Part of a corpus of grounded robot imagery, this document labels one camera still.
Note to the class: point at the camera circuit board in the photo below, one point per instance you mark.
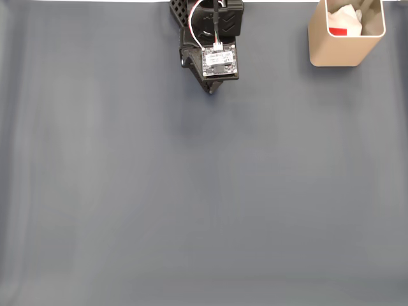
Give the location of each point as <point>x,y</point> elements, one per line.
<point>220,60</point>

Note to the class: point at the grey table mat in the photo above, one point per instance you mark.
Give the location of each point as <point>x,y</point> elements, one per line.
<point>204,191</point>

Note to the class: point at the white crumpled tissue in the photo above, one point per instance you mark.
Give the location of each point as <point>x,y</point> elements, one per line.
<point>345,17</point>

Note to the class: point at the beige box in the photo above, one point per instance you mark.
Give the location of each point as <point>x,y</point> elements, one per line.
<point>338,51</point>

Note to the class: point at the red cube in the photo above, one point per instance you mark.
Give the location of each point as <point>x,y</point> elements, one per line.
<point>338,31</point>

